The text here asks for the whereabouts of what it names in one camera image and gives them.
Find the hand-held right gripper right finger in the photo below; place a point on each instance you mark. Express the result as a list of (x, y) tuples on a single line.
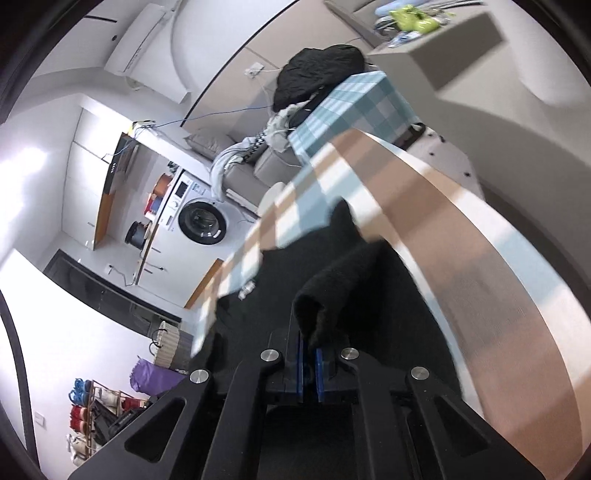
[(321, 374)]

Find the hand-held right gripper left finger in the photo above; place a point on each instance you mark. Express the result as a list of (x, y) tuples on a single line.
[(302, 369)]

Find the black sweater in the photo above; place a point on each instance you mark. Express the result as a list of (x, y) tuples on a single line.
[(272, 286)]

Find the woven laundry basket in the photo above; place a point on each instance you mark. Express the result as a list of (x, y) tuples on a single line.
[(168, 344)]

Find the purple bag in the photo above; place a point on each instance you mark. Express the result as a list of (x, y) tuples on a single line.
[(152, 378)]

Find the white lower cabinet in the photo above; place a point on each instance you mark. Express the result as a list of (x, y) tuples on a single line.
[(175, 265)]

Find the white washing machine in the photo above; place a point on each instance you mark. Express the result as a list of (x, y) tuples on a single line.
[(203, 224)]

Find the brown blue plaid tablecloth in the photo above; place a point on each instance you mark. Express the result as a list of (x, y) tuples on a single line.
[(461, 254)]

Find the wooden shoe rack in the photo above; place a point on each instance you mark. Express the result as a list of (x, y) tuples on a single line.
[(106, 415)]

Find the grey sofa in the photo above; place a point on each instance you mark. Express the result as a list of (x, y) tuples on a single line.
[(272, 168)]

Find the dark glass door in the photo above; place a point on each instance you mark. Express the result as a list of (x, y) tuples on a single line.
[(106, 286)]

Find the black cooking pot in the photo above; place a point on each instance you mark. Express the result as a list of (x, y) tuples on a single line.
[(137, 234)]

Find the light grey garment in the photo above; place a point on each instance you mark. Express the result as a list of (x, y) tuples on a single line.
[(226, 168)]

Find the blue basin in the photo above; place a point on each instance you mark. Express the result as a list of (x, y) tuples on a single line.
[(154, 208)]

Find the red box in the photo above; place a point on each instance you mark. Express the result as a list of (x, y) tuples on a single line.
[(151, 198)]

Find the houndstooth cushion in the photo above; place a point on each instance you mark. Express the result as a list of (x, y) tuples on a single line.
[(256, 145)]

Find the copper pot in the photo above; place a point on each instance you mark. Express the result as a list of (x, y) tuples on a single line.
[(163, 184)]

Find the pale grey clothing pile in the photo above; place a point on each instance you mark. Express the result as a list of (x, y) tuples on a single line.
[(281, 127)]

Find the grey pillow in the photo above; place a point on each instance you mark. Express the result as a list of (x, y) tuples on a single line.
[(207, 143)]

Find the blue checked tablecloth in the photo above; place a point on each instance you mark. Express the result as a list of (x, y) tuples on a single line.
[(355, 106)]

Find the range hood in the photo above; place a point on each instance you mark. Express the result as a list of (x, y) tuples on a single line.
[(117, 161)]

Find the white upper cabinets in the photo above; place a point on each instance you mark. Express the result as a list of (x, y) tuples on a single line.
[(92, 184)]

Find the black padded jacket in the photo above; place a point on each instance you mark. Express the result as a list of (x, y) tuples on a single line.
[(314, 69)]

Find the beige cabinet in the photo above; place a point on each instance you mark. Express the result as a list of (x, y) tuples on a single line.
[(438, 50)]

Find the beige bed headboard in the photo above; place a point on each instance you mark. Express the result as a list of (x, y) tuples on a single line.
[(351, 21)]

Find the white air conditioner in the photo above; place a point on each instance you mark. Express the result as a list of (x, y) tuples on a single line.
[(134, 46)]

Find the green toy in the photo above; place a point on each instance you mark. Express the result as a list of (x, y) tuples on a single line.
[(413, 18)]

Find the light blue pillow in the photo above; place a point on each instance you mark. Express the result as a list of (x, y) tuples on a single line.
[(384, 11)]

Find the white wall socket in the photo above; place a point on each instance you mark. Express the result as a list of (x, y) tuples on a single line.
[(255, 70)]

